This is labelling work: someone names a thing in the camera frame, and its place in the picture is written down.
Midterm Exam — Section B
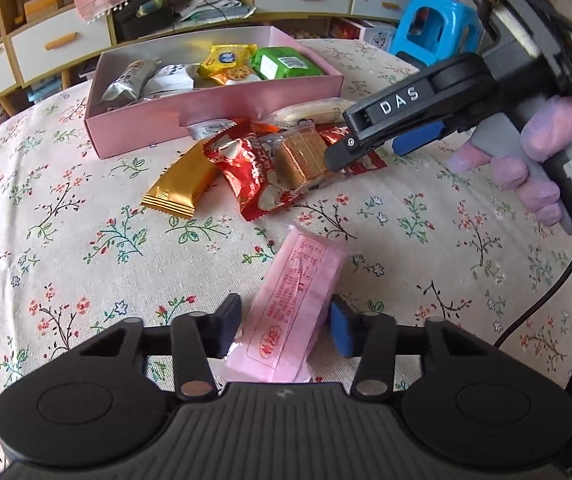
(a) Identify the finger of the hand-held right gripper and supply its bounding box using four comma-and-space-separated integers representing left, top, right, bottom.
392, 121, 474, 157
324, 76, 448, 172

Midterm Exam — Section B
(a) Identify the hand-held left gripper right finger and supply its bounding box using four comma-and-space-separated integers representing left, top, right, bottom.
329, 293, 493, 402

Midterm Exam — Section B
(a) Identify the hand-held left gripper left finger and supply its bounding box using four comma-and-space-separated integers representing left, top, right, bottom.
80, 293, 243, 402

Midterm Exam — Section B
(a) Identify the pink snack packet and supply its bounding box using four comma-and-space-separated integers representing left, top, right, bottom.
226, 224, 351, 385

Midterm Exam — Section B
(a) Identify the white rice cracker packet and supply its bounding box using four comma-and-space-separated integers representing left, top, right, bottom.
265, 98, 347, 128

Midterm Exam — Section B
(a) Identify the clear wafer packet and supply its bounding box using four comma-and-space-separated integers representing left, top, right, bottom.
261, 122, 337, 193

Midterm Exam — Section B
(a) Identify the green snack packet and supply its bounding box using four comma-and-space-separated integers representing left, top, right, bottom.
249, 46, 325, 81

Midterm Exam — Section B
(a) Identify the gold snack packet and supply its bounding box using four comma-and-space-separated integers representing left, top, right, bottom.
140, 140, 221, 219

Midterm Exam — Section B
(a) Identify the small orange snack packet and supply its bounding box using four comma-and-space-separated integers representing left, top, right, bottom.
211, 66, 263, 89

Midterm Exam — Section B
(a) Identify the large red snack packet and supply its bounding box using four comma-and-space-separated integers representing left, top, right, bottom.
202, 130, 299, 222

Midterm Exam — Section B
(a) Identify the yellow snack packet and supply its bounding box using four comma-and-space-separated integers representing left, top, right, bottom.
197, 43, 258, 79

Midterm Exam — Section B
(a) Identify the pink cardboard box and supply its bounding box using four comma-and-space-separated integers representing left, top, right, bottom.
84, 24, 344, 160

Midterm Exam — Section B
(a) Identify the long clear cracker packet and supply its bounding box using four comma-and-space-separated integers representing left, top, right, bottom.
186, 118, 247, 142

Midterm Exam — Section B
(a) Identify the white snack packet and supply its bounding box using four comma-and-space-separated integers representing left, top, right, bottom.
142, 62, 201, 101

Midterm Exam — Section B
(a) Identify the long silver cookie packet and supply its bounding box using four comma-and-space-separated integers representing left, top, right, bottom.
102, 59, 163, 107

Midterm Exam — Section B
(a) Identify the person's right hand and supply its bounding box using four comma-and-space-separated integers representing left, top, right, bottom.
447, 96, 572, 227

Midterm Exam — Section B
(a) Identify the white printed carton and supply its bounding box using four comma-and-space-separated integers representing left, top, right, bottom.
361, 22, 397, 53

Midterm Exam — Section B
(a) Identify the red carton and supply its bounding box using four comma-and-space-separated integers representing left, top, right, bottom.
331, 17, 367, 41

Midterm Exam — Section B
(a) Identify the floral tablecloth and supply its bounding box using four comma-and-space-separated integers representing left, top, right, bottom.
0, 35, 572, 476

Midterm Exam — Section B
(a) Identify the pile of papers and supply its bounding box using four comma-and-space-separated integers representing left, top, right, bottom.
178, 0, 257, 23

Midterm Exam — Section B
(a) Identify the black bag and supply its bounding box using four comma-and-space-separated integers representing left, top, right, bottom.
113, 0, 177, 41

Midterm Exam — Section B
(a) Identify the yellow box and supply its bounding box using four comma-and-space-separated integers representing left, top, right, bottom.
23, 0, 59, 23

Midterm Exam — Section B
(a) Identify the long wooden cabinet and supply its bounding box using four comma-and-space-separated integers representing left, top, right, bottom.
0, 0, 417, 131

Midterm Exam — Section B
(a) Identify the black cable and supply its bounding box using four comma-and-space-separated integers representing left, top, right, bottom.
493, 250, 572, 347

